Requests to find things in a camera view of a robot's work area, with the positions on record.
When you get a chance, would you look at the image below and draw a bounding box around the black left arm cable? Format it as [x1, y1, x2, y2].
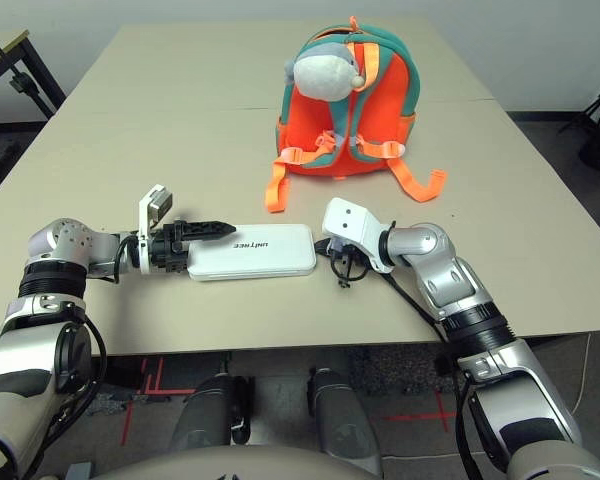
[39, 234, 141, 451]

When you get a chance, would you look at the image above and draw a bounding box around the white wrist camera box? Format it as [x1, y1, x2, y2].
[137, 184, 175, 276]
[321, 197, 396, 275]

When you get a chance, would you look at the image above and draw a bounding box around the dark grey right robot leg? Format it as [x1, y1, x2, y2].
[307, 367, 384, 476]

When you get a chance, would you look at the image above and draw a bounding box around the dark grey robot leg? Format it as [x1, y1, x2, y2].
[307, 367, 384, 476]
[172, 374, 256, 451]

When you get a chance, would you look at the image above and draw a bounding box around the white pencil case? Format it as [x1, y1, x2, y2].
[185, 222, 317, 282]

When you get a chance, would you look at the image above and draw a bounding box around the thin white floor cable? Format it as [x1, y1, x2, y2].
[569, 332, 594, 419]

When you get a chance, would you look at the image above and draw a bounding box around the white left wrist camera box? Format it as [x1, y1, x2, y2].
[137, 184, 175, 276]

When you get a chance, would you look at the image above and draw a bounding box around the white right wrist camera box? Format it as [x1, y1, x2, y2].
[321, 197, 396, 275]

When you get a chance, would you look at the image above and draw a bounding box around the orange and teal backpack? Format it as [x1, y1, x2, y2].
[264, 15, 449, 215]

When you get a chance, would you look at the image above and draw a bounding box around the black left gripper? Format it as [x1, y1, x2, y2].
[149, 218, 238, 275]

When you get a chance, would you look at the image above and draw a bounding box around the beige side table black frame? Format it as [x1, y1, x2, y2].
[0, 28, 66, 121]

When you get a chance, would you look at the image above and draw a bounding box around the dark thin pole with clamp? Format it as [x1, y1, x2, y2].
[0, 22, 31, 99]

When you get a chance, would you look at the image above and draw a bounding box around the grey white plush keychain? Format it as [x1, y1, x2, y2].
[283, 40, 366, 101]

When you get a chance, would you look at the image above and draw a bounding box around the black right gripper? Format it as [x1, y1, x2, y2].
[313, 239, 369, 287]

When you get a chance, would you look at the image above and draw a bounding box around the beige robot torso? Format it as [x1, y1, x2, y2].
[94, 444, 381, 480]

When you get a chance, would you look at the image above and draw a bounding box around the dark grey left robot leg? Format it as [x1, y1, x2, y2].
[172, 374, 256, 451]

